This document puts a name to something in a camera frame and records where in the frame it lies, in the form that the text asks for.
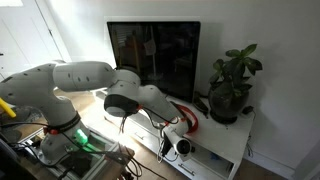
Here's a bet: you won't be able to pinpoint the metal robot base platform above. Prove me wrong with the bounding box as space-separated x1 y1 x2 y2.
19 128 136 180

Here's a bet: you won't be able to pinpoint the long black remote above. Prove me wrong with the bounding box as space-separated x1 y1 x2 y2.
193 91 210 119

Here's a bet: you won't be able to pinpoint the white TV stand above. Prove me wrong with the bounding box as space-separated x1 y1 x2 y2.
89 86 255 180

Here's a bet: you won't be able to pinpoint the black flat screen TV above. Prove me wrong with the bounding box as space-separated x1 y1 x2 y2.
107 21 202 104

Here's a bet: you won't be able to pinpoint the green potted plant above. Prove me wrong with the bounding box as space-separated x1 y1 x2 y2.
208 43 264 125

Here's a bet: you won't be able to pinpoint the white panel door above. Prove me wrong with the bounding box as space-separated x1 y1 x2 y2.
0 0 73 81

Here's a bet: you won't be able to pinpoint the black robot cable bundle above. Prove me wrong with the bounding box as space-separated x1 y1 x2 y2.
117 105 181 180

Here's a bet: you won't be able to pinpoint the silver drawer handle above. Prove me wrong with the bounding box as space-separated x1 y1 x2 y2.
178 162 196 177
133 131 145 141

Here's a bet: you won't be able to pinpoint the black base cables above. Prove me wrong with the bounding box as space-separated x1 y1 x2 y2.
0 121 144 180

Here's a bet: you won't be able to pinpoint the thin black power cord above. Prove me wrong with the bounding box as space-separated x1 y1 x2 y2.
246 114 257 159

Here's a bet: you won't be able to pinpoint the red cable clip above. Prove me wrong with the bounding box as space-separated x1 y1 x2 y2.
42 125 61 136

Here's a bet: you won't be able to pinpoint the yellow handle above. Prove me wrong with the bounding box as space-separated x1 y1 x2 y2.
0 98 17 118

